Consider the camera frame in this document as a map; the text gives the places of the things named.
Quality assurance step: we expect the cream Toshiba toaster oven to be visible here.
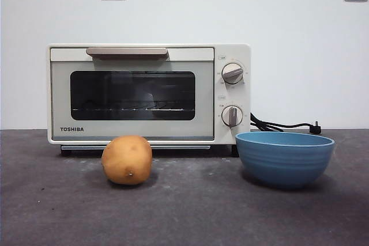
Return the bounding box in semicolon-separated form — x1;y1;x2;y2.
46;43;251;157

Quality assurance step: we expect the beige temperature knob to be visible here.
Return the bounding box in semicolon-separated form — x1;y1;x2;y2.
221;63;245;85

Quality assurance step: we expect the black power cable with plug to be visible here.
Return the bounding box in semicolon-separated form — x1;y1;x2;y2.
250;112;323;135

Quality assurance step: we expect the beige timer knob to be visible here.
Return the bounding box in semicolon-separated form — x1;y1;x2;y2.
221;104;244;128

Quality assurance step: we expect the metal wire oven rack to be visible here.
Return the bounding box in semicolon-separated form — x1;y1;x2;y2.
71;107;194;112

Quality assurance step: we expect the brown potato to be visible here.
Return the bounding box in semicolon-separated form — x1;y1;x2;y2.
101;135;153;186

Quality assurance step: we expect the oven door with beige handle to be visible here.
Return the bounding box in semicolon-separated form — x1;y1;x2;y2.
50;47;216;142

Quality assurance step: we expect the blue ribbed bowl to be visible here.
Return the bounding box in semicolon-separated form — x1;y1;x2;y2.
235;131;336;191

